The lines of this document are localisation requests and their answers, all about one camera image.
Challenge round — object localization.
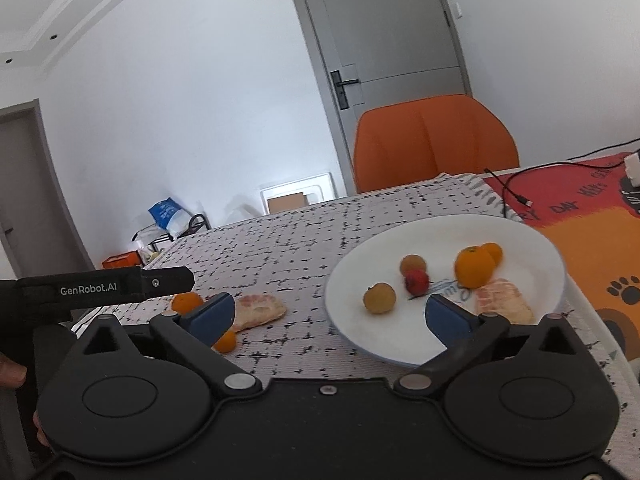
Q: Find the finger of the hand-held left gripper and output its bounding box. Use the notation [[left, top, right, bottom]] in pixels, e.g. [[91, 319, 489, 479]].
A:
[[141, 266, 196, 294]]

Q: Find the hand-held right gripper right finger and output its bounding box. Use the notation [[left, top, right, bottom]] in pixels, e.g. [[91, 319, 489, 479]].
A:
[[395, 294, 591, 403]]

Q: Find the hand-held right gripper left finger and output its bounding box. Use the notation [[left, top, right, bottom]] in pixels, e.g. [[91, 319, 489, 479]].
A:
[[75, 292, 261, 403]]

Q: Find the large orange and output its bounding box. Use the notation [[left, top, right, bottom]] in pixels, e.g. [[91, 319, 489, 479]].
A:
[[171, 291, 205, 313], [454, 246, 496, 288]]

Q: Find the peeled pomelo piece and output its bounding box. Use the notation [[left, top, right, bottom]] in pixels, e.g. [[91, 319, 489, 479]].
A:
[[474, 280, 535, 325], [231, 294, 287, 333]]

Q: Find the red plum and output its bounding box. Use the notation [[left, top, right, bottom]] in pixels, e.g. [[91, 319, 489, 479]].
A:
[[404, 269, 431, 296]]

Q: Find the white ceramic plate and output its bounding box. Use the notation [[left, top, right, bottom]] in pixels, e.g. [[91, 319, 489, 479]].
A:
[[325, 214, 568, 368]]

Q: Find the person's left hand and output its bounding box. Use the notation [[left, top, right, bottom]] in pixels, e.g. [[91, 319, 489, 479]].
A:
[[0, 352, 28, 389]]

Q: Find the orange box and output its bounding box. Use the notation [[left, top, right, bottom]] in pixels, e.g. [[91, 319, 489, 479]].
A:
[[102, 251, 143, 269]]

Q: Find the black metal shoe rack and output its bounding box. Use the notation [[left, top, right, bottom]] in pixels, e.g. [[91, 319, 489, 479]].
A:
[[132, 212, 211, 256]]

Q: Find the blue white bag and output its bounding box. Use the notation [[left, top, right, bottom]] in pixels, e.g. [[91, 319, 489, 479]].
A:
[[147, 196, 191, 238]]

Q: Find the dark grey door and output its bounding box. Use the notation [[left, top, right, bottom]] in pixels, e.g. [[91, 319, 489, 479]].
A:
[[0, 100, 96, 281]]

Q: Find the white black patterned tablecloth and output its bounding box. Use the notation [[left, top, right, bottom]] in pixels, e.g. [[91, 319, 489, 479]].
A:
[[70, 172, 633, 466]]

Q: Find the brown cardboard sheet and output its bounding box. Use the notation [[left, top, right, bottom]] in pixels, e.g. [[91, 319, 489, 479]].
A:
[[267, 192, 306, 213]]

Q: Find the red orange printed mat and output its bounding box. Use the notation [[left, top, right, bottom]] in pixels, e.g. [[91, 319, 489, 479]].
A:
[[482, 151, 640, 376]]

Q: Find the orange chair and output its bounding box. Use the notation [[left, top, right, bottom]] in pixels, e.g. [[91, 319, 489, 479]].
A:
[[353, 94, 521, 194]]

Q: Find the grey panel door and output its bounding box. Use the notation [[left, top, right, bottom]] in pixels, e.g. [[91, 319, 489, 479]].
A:
[[281, 0, 473, 198]]

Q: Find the black cable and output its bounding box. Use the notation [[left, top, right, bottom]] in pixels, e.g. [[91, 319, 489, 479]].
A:
[[482, 144, 640, 221]]

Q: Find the white foam frame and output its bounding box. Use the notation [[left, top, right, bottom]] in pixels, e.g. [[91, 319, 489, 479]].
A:
[[259, 172, 333, 216]]

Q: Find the black door handle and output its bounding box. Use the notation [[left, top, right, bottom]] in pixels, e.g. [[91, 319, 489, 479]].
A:
[[331, 65, 361, 110]]

